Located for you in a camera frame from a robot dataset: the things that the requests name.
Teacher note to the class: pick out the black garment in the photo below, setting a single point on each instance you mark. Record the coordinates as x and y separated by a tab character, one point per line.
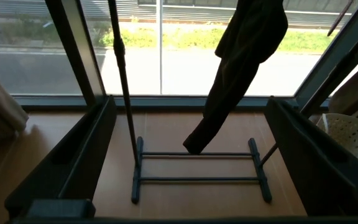
244	46

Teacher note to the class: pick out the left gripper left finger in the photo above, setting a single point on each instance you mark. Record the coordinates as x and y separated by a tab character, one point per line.
73	168

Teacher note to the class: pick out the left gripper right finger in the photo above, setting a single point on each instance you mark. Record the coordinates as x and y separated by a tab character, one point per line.
322	174

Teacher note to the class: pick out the white laundry basket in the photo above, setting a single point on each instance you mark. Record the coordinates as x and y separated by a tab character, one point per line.
353	137

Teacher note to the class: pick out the black clothes rack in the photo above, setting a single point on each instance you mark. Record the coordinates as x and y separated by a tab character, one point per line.
121	62

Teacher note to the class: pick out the window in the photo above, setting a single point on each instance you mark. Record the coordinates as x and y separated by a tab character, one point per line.
182	68

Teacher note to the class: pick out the pink clothes hanger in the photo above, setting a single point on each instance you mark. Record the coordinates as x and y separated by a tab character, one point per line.
340	18

